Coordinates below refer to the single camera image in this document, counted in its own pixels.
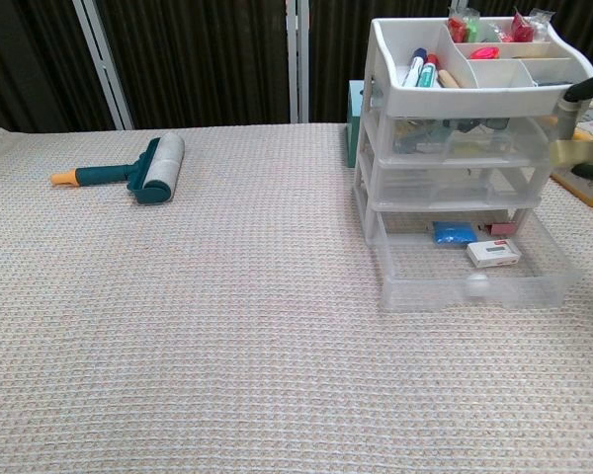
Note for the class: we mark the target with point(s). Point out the teal speaker packaging box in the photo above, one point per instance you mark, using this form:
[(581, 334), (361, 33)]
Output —
[(353, 123)]

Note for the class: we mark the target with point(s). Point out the small yellow block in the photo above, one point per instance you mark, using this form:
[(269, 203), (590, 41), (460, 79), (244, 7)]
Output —
[(573, 151)]

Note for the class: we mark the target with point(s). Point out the red cap whiteboard marker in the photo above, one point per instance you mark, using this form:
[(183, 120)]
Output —
[(426, 74)]

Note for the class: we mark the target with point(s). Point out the wooden stick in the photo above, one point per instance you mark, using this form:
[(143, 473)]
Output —
[(449, 79)]

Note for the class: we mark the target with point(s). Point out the red and green clip packet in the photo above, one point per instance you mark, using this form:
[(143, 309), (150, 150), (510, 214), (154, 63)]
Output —
[(462, 27)]

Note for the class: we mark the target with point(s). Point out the clear plastic drawer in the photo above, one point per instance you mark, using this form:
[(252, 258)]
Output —
[(425, 291), (499, 148), (474, 185)]

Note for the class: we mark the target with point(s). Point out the white screen frame post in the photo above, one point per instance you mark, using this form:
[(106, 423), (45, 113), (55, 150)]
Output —
[(101, 59), (297, 59)]

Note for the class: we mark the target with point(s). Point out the pink round badge reel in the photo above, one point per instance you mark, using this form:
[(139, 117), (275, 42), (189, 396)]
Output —
[(484, 52)]

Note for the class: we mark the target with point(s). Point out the beige woven tablecloth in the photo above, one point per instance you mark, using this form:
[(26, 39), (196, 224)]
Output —
[(227, 321)]

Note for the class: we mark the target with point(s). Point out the teal lint roller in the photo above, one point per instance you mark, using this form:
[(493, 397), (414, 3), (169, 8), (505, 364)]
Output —
[(158, 163)]

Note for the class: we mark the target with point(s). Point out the small white box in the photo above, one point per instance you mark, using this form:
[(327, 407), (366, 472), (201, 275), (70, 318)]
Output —
[(494, 253)]

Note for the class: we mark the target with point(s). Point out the white plastic drawer organizer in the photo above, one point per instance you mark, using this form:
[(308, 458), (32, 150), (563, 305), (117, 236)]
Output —
[(474, 103)]

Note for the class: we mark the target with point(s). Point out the blue cap whiteboard marker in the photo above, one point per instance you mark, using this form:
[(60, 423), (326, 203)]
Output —
[(415, 64)]

